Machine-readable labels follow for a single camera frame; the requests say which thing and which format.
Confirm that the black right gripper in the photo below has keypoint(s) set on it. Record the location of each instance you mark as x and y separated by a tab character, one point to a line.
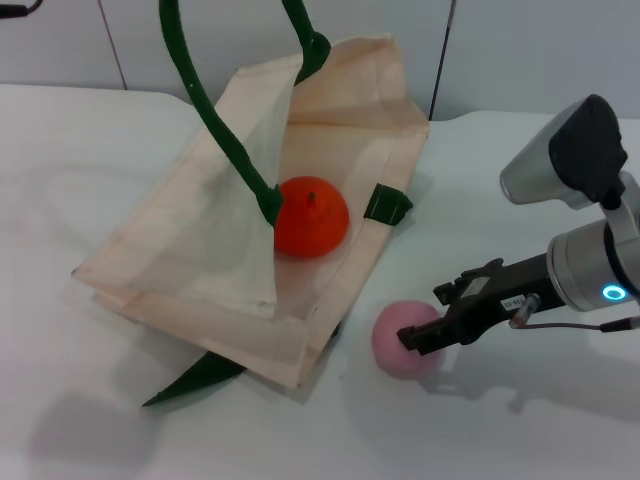
510	290

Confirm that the pink toy peach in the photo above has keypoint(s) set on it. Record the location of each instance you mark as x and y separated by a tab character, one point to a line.
395	325

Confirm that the orange toy fruit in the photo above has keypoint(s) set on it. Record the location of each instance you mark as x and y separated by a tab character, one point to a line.
315	220

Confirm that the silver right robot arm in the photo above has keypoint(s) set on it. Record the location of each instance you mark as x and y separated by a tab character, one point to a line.
575	160

